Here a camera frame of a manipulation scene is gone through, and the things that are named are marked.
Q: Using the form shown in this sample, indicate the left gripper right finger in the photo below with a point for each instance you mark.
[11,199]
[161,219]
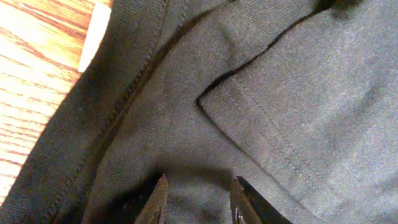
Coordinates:
[248,206]

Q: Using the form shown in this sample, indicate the black t-shirt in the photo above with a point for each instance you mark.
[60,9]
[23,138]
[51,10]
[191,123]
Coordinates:
[297,97]

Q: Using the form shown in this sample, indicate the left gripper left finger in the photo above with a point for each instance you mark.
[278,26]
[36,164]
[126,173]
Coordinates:
[154,209]

